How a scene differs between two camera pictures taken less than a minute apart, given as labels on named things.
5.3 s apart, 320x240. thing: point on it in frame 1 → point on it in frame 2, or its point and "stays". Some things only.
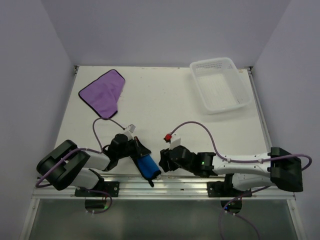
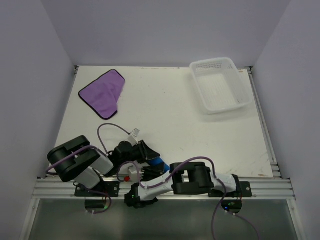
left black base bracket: [112, 188] stays
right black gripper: [163, 162] → [152, 171]
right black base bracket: [220, 189] stays
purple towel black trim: [103, 94] stays
